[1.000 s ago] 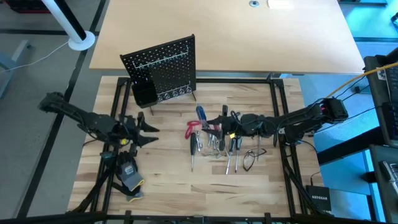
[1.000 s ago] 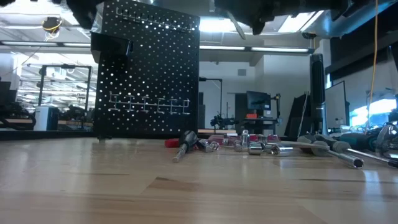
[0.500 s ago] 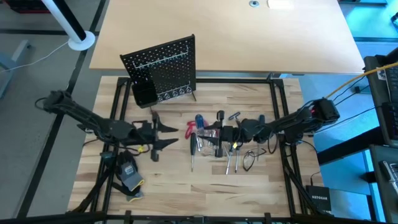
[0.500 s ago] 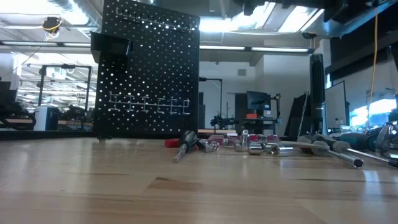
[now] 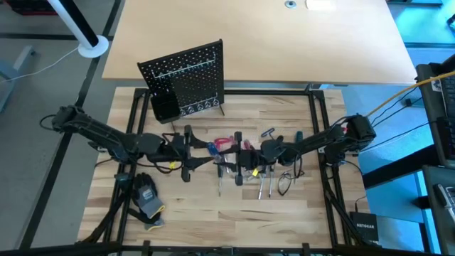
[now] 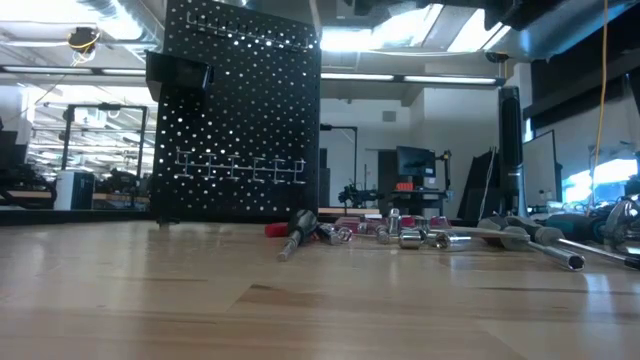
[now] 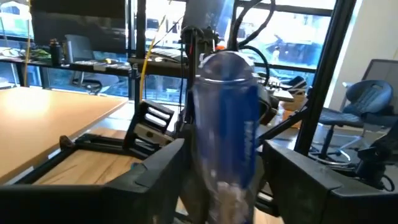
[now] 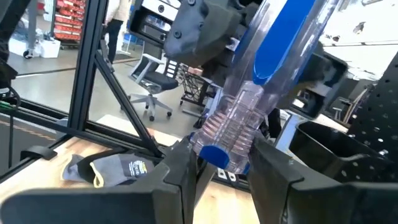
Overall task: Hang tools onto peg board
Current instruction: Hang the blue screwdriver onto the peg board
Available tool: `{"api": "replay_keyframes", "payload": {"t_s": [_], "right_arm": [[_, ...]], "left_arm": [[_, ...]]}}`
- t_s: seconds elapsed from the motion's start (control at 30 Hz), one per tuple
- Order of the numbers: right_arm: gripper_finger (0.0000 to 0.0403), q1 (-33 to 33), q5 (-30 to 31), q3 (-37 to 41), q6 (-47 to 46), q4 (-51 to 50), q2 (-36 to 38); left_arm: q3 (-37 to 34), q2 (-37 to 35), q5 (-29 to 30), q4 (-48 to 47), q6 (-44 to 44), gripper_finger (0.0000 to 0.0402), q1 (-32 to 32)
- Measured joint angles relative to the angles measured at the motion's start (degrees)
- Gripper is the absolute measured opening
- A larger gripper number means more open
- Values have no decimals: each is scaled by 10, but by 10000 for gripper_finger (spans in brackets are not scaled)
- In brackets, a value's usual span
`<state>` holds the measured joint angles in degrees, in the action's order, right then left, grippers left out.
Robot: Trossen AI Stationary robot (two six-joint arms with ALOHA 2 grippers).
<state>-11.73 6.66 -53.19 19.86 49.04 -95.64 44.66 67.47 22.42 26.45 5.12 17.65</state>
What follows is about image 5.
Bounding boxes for silver wire screwdriver rail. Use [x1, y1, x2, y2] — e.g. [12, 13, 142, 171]
[151, 53, 217, 80]

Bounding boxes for blue T-handle hex key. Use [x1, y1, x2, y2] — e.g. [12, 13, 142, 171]
[260, 127, 284, 145]

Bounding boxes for silver handheld controller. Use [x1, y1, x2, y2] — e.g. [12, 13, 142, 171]
[434, 183, 455, 214]

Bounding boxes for black perforated pegboard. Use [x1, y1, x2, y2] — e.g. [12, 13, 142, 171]
[136, 38, 225, 132]

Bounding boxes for black aluminium frame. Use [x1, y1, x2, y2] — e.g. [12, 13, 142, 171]
[74, 87, 383, 256]

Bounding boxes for yellow cable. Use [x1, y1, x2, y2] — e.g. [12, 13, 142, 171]
[365, 70, 455, 118]

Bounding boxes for dark teal frame clamp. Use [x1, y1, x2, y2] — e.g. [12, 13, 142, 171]
[114, 173, 133, 186]

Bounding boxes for black crate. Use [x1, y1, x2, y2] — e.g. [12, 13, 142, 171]
[3, 0, 58, 16]

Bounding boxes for short black handled screwdriver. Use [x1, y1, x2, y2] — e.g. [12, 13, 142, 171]
[216, 162, 225, 196]

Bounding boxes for black cable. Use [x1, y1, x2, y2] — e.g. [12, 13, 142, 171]
[358, 119, 440, 153]
[370, 87, 420, 125]

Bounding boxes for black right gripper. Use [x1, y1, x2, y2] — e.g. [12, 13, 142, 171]
[213, 131, 264, 186]

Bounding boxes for black metal beam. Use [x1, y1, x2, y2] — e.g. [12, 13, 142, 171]
[362, 144, 439, 189]

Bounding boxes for blue handled screwdriver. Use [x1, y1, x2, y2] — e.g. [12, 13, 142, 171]
[207, 141, 228, 164]

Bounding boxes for black pegboard bin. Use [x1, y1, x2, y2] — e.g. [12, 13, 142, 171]
[149, 90, 181, 124]

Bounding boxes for grey metal table leg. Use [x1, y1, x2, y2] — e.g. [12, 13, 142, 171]
[0, 44, 36, 114]

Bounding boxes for white floor cable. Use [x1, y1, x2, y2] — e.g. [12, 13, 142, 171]
[0, 46, 82, 83]

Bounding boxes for white paper sheet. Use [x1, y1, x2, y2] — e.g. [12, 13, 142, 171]
[305, 0, 337, 11]

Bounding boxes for black Netgear network switch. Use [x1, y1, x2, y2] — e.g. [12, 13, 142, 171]
[349, 211, 380, 242]

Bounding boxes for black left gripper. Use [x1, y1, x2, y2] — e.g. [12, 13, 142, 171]
[158, 124, 216, 183]

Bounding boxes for grey black handled screwdriver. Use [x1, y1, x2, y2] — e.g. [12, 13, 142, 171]
[257, 166, 266, 201]
[267, 165, 275, 198]

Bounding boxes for black computer with keyboard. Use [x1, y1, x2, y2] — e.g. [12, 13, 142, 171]
[415, 53, 455, 168]

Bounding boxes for black eyeglasses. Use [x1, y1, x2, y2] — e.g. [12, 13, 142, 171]
[277, 169, 306, 197]

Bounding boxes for silver wire ring rail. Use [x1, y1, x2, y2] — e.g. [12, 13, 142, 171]
[179, 92, 220, 117]

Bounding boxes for white black pole stand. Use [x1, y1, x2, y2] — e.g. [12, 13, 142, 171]
[45, 0, 110, 60]

